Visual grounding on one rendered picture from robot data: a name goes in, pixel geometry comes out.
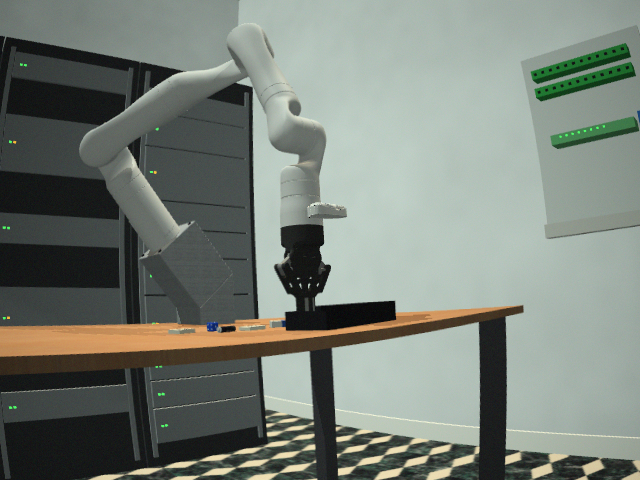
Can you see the cream domino tile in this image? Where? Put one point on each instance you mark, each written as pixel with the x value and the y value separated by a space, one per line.
pixel 181 331
pixel 254 327

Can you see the black rack of three bins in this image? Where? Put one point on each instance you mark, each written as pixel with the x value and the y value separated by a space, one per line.
pixel 358 314

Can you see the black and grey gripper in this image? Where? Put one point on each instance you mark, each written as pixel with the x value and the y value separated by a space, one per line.
pixel 302 258

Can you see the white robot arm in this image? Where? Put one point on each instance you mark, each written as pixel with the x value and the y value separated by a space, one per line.
pixel 299 183

